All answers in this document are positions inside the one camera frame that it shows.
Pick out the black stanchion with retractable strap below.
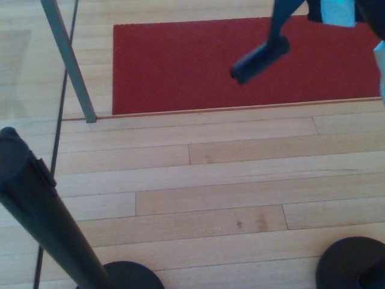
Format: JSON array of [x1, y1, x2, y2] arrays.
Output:
[[315, 236, 385, 289]]

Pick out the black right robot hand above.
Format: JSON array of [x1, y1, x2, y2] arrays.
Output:
[[306, 0, 385, 43]]

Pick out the red carpet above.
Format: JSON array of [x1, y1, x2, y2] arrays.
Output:
[[111, 14, 385, 116]]

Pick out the grey metal post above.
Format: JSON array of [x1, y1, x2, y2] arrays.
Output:
[[40, 0, 97, 124]]

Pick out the clear glass panel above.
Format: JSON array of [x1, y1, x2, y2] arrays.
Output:
[[0, 0, 80, 289]]

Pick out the black stanchion with receiver slots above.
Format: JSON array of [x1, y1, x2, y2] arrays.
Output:
[[0, 126, 165, 289]]

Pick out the dark blue stanchion strap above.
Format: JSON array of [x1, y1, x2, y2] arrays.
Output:
[[230, 0, 309, 85]]

